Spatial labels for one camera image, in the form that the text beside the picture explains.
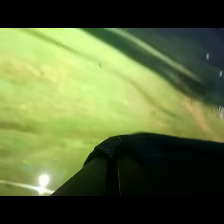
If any black garment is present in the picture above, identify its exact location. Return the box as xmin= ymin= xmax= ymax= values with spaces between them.
xmin=83 ymin=132 xmax=224 ymax=197

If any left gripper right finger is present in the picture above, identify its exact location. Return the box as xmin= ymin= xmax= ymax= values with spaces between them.
xmin=117 ymin=154 xmax=160 ymax=197

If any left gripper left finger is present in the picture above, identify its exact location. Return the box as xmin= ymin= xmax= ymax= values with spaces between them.
xmin=51 ymin=155 xmax=121 ymax=197

